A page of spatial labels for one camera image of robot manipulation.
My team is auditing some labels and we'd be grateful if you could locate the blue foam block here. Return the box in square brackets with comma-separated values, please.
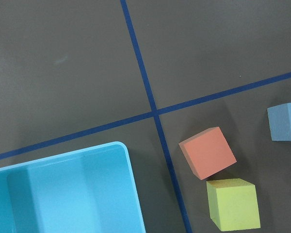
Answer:
[267, 102, 291, 141]

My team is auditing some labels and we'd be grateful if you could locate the orange foam block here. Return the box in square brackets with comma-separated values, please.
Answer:
[179, 127, 237, 180]

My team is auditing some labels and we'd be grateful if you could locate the light blue plastic bin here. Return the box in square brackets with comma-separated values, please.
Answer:
[0, 142, 146, 233]

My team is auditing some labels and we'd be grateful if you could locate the yellow foam block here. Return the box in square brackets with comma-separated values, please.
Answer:
[206, 178, 260, 232]

